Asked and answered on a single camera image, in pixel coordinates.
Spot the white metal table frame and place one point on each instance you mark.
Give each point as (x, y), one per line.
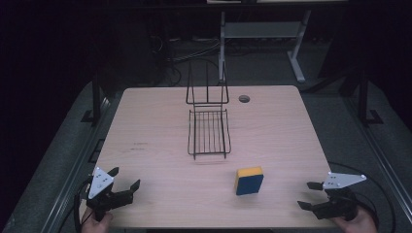
(259, 29)

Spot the aluminium rail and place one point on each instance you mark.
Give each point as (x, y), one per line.
(71, 174)
(382, 155)

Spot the person's left hand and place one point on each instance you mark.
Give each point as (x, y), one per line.
(96, 224)

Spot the person's right hand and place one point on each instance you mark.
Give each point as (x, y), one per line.
(358, 224)

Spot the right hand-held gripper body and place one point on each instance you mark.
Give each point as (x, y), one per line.
(338, 204)

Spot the black metal post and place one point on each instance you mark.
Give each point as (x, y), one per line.
(364, 97)
(96, 97)

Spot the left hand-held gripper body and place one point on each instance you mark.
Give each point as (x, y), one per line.
(101, 186)

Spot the blue and yellow sponge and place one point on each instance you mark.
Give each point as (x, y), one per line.
(248, 183)

